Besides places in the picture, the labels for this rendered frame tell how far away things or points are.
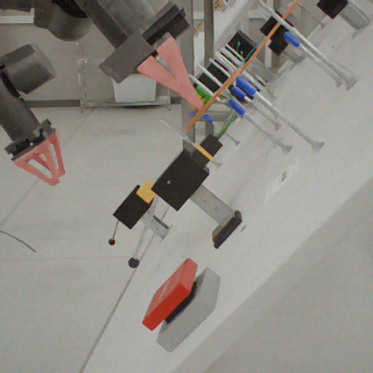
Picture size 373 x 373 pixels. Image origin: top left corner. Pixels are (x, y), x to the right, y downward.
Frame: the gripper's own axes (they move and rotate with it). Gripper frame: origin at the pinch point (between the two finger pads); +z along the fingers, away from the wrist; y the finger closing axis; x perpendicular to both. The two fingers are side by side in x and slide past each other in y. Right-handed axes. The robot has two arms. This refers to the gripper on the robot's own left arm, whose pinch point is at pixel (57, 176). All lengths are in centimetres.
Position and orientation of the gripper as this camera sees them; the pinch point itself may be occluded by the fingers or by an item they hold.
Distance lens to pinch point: 103.1
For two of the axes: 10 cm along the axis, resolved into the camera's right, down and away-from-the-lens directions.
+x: -8.6, 4.9, 1.4
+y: -0.2, -3.0, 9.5
